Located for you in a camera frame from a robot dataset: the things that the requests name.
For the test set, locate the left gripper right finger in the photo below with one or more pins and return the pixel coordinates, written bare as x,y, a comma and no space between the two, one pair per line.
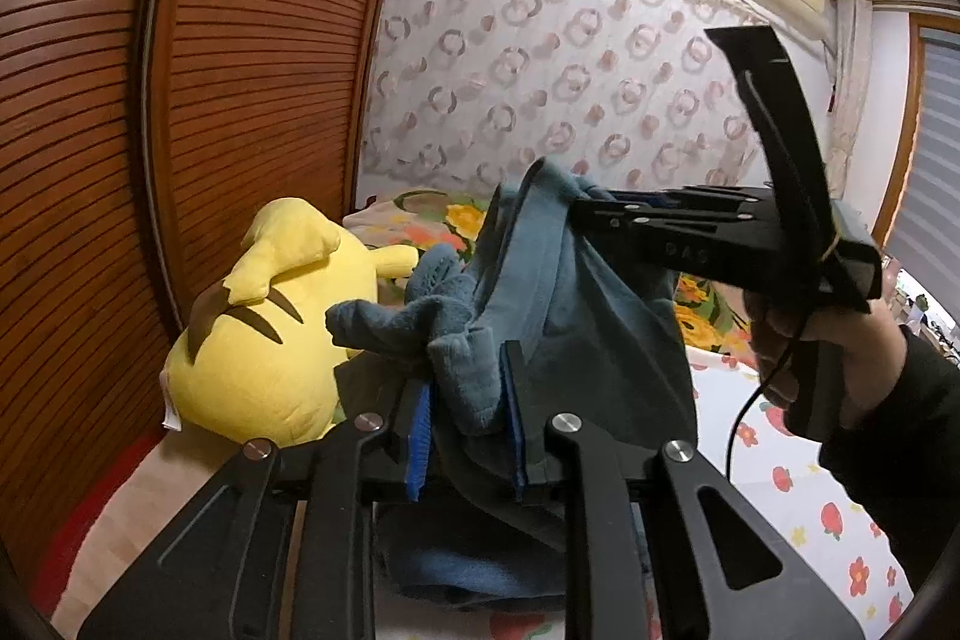
658,542

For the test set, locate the pink circle pattern curtain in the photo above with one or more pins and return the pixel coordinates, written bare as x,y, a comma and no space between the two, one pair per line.
465,94

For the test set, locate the black sleeve right forearm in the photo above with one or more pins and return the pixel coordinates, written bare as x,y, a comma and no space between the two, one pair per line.
900,461

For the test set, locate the brown louvered wardrobe door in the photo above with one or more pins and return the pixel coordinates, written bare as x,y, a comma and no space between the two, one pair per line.
138,138

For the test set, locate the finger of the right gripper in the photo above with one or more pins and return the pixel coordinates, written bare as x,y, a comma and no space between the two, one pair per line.
621,239
607,204

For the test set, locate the grey zebra window blind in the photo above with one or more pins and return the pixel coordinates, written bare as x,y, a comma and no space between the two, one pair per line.
925,231

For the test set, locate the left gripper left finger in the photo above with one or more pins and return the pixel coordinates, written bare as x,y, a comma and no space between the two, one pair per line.
279,541

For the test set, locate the right hand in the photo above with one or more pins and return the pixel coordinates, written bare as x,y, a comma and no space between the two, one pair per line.
826,369

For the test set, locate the white floral strawberry bedsheet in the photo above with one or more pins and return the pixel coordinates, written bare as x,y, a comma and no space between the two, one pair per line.
748,443

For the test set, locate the yellow plush toy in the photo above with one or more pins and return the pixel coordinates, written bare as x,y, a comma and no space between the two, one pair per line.
256,359

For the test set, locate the teal green shorts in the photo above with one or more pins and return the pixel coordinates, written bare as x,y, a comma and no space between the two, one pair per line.
536,307

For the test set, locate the cream side curtain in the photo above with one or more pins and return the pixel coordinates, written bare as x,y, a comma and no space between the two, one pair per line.
853,64

